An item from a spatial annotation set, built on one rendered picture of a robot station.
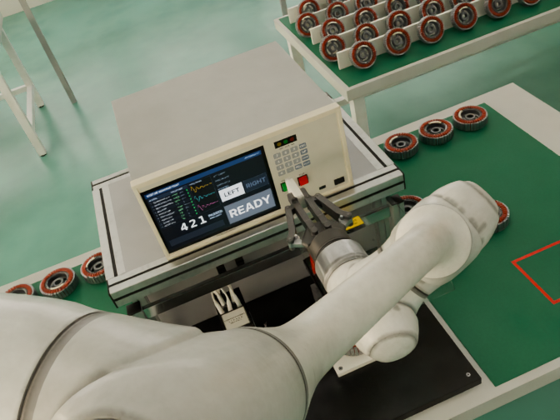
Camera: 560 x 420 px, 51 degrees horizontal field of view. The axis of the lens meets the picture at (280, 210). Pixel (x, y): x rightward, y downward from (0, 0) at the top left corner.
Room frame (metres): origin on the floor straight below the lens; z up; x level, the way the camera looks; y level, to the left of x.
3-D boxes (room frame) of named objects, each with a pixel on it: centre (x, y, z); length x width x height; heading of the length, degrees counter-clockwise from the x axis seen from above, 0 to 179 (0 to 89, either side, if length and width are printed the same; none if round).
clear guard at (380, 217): (0.87, -0.14, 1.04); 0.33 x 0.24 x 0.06; 9
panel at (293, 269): (1.08, 0.08, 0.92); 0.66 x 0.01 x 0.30; 99
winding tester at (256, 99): (1.15, 0.07, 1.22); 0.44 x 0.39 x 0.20; 99
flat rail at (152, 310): (0.93, 0.05, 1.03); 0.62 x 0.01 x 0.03; 99
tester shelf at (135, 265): (1.15, 0.09, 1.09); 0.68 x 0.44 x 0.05; 99
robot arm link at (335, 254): (0.67, -0.08, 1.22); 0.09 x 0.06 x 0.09; 99
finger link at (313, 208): (0.81, -0.07, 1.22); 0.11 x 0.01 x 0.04; 8
